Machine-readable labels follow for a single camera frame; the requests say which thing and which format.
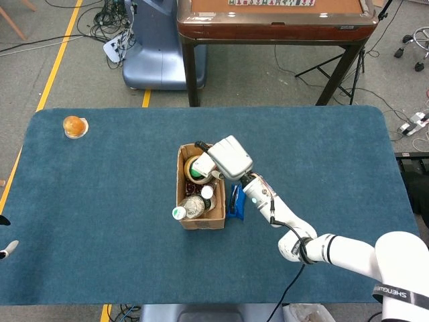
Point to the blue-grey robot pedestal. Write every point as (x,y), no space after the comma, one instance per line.
(157,50)

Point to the row of mahjong tiles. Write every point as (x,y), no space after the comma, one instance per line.
(271,2)

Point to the blue-grey robot torso base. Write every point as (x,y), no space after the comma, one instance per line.
(207,313)

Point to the white power strip grey switches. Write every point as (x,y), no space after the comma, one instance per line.
(414,122)

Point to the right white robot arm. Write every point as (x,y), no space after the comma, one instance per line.
(352,251)

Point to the white power strip with plugs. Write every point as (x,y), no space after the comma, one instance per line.
(112,50)

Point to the black tripod stand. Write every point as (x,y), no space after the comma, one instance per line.
(338,87)

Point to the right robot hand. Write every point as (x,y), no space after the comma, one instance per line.
(231,157)

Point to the chrome wheeled stool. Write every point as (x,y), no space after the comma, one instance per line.
(423,35)

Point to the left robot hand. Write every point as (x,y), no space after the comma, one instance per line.
(4,221)

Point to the orange bread on plate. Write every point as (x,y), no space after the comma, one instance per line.
(74,125)

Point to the brown mahjong table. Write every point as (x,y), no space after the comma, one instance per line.
(275,31)

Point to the yellow tape roll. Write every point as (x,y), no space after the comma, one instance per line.
(188,166)

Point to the blue felt table mat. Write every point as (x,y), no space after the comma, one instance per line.
(117,201)

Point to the blue snack packet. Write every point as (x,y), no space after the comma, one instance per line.
(236,208)

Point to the clear plastic bottle white cap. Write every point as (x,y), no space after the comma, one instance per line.
(192,207)

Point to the open cardboard box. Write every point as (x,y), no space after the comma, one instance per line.
(204,224)

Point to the dark red grape bunch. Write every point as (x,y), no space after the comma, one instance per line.
(191,188)

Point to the black equipment case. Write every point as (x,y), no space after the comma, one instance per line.
(417,177)

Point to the clear plastic bag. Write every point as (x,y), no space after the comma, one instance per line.
(308,313)

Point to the wooden chair leg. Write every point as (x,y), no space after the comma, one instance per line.
(13,23)

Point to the green label bottle white cap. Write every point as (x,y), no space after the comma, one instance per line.
(207,192)

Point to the green ball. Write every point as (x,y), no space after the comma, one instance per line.
(195,174)

